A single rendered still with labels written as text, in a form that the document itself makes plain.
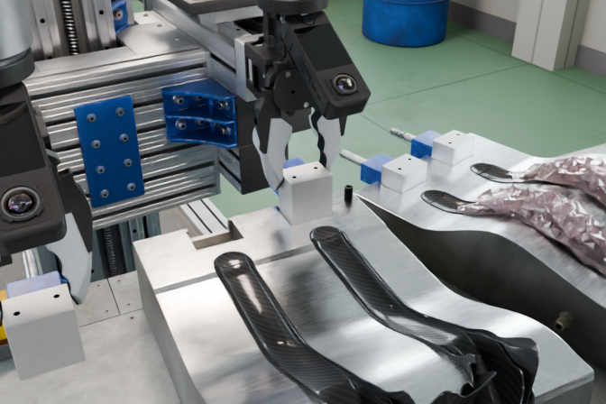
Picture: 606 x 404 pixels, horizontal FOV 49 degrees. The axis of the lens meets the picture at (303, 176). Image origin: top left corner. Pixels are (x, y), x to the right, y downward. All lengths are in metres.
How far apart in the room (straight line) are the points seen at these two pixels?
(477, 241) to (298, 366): 0.28
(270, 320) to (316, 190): 0.17
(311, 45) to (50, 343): 0.34
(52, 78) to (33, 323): 0.54
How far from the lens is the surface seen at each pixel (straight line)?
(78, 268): 0.55
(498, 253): 0.75
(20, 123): 0.46
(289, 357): 0.59
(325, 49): 0.64
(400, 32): 4.04
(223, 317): 0.63
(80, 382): 0.72
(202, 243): 0.75
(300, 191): 0.71
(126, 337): 0.75
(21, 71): 0.48
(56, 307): 0.55
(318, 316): 0.63
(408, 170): 0.86
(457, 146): 0.94
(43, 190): 0.44
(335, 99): 0.61
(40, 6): 1.11
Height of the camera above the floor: 1.30
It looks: 30 degrees down
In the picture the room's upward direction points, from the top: straight up
